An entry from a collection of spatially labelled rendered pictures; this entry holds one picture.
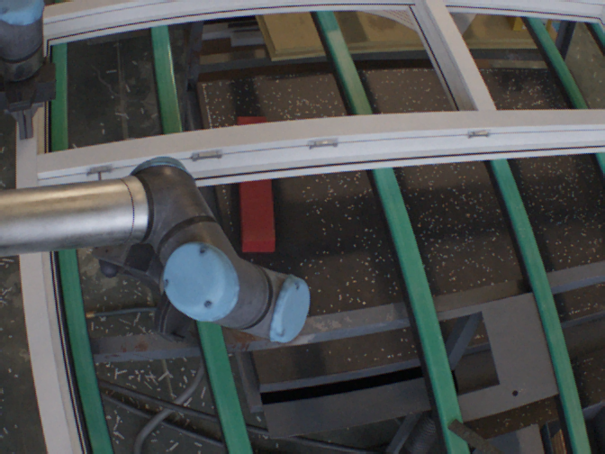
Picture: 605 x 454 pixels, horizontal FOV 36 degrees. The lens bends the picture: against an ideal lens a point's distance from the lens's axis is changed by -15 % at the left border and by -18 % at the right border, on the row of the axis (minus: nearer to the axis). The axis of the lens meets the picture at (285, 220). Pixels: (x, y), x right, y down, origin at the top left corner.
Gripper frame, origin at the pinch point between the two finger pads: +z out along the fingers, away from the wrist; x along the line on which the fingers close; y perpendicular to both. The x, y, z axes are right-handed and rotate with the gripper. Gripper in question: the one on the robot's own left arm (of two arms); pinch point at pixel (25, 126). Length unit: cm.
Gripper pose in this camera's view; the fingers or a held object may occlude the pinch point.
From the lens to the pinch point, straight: 174.9
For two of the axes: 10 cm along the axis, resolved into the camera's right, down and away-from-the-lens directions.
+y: -2.0, -8.1, 5.5
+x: -9.8, 1.1, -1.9
